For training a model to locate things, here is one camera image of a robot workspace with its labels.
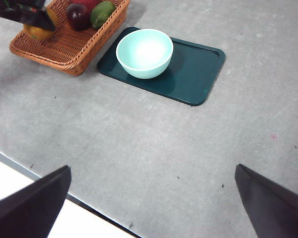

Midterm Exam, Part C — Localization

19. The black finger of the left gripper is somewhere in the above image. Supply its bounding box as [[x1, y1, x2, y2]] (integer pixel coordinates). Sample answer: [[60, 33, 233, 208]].
[[13, 0, 47, 10], [0, 6, 57, 32]]

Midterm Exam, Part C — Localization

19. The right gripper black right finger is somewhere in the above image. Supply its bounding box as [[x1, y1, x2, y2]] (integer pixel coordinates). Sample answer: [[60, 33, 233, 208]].
[[234, 163, 298, 238]]

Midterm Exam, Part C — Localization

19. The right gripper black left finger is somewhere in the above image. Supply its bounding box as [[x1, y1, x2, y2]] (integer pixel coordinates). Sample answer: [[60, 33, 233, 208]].
[[0, 165, 72, 238]]

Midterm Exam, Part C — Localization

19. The orange-yellow fruit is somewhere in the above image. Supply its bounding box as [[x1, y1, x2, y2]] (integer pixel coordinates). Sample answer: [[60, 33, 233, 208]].
[[23, 6, 60, 42]]

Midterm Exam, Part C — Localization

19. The teal ceramic bowl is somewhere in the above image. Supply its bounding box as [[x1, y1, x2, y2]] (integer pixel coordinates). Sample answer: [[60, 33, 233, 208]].
[[115, 28, 175, 80]]

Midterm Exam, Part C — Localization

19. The dark purple plum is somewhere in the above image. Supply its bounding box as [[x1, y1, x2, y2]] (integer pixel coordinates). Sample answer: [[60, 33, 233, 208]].
[[65, 3, 92, 32]]

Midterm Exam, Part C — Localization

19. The brown wicker basket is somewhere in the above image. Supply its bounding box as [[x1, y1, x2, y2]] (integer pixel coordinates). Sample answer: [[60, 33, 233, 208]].
[[9, 0, 131, 76]]

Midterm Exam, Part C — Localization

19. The red apple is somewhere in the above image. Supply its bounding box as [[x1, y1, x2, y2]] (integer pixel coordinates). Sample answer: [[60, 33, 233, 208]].
[[70, 0, 100, 13]]

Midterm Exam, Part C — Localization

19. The green fruit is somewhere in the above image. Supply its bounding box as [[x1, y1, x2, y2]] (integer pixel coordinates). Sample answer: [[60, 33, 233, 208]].
[[89, 0, 117, 30]]

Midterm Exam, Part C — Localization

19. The dark green rectangular tray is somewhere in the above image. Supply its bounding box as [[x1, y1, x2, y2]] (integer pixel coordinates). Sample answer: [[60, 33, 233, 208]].
[[96, 26, 227, 108]]

